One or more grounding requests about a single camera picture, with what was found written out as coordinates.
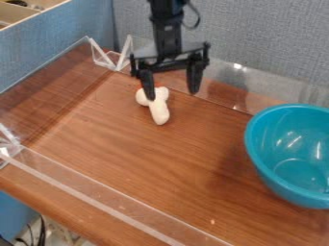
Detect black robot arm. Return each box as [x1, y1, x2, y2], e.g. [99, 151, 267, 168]
[129, 0, 211, 101]

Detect blue plastic bowl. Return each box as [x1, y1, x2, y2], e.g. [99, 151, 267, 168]
[244, 104, 329, 210]

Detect black floor cables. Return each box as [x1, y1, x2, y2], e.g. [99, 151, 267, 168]
[0, 214, 49, 246]

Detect clear acrylic barrier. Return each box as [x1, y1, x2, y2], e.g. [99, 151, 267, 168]
[0, 36, 92, 94]
[0, 123, 232, 246]
[127, 35, 329, 116]

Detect clear acrylic back barrier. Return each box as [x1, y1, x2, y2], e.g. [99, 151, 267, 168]
[127, 35, 329, 116]

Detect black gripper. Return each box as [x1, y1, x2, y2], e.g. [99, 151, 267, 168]
[128, 17, 211, 101]

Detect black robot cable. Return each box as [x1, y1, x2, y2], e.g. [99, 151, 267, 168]
[180, 1, 203, 32]

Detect white plush mushroom toy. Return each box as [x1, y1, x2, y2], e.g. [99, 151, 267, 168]
[135, 86, 170, 125]

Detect clear acrylic left barrier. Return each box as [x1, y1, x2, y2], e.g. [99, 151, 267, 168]
[0, 36, 92, 94]

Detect clear acrylic front barrier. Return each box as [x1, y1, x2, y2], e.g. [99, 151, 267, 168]
[0, 123, 232, 246]

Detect clear acrylic corner bracket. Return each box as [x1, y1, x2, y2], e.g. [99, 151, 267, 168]
[87, 36, 133, 73]

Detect wooden shelf box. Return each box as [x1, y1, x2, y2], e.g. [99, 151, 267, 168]
[0, 0, 72, 32]

